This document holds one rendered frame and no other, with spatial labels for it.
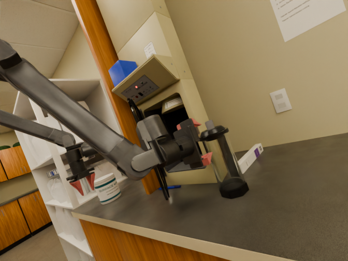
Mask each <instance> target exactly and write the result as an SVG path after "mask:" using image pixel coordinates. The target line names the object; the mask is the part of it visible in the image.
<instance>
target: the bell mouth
mask: <svg viewBox="0 0 348 261"><path fill-rule="evenodd" d="M183 107H184V104H183V101H182V98H181V96H180V94H179V95H176V96H174V97H171V98H169V99H167V100H165V101H163V102H162V114H167V113H170V112H173V111H176V110H178V109H181V108H183Z"/></svg>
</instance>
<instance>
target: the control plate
mask: <svg viewBox="0 0 348 261"><path fill-rule="evenodd" d="M141 82H143V84H141ZM135 86H137V87H138V88H136V87H135ZM150 86H151V88H150ZM146 89H148V90H146ZM157 89H159V87H158V86H157V85H156V84H155V83H154V82H152V81H151V80H150V79H149V78H148V77H147V76H146V75H143V76H142V77H141V78H139V79H138V80H137V81H136V82H134V83H133V84H132V85H131V86H129V87H128V88H127V89H126V90H124V91H123V92H122V93H121V94H122V95H124V96H125V97H127V98H130V99H133V98H134V100H133V101H134V103H137V102H138V101H140V100H141V99H143V98H145V97H146V96H148V95H149V94H151V93H152V92H154V91H155V90H157ZM143 91H145V92H143ZM139 92H140V93H142V94H143V96H141V95H139V94H138V93H139ZM135 96H138V98H136V97H135Z"/></svg>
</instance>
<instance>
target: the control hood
mask: <svg viewBox="0 0 348 261"><path fill-rule="evenodd" d="M143 75H146V76H147V77H148V78H149V79H150V80H151V81H152V82H154V83H155V84H156V85H157V86H158V87H159V89H157V90H155V91H154V92H152V93H151V94H149V95H148V96H146V97H145V98H143V99H141V100H140V101H138V102H137V103H135V104H136V106H138V105H139V104H140V103H142V102H144V101H145V100H147V99H149V98H150V97H152V96H153V95H155V94H157V93H158V92H160V91H162V90H163V89H165V88H167V87H168V86H170V85H171V84H173V83H175V82H176V81H178V80H179V79H180V78H179V75H178V72H177V70H176V67H175V64H174V62H173V59H172V57H169V56H163V55H157V54H152V55H151V56H150V57H149V58H148V59H146V60H145V61H144V62H143V63H142V64H141V65H140V66H138V67H137V68H136V69H135V70H134V71H133V72H132V73H131V74H129V75H128V76H127V77H126V78H125V79H124V80H123V81H121V82H120V83H119V84H118V85H117V86H116V87H115V88H114V89H112V92H113V93H115V94H116V95H117V96H119V97H121V98H122V99H123V100H125V101H126V102H128V101H127V97H125V96H124V95H122V94H121V93H122V92H123V91H124V90H126V89H127V88H128V87H129V86H131V85H132V84H133V83H134V82H136V81H137V80H138V79H139V78H141V77H142V76H143Z"/></svg>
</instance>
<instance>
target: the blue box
mask: <svg viewBox="0 0 348 261"><path fill-rule="evenodd" d="M136 68H137V64H136V62H134V61H124V60H118V61H117V62H116V63H115V64H114V65H113V66H112V67H111V68H110V69H109V74H110V77H111V79H112V82H113V84H114V87H116V86H117V85H118V84H119V83H120V82H121V81H123V80H124V79H125V78H126V77H127V76H128V75H129V74H131V73H132V72H133V71H134V70H135V69H136Z"/></svg>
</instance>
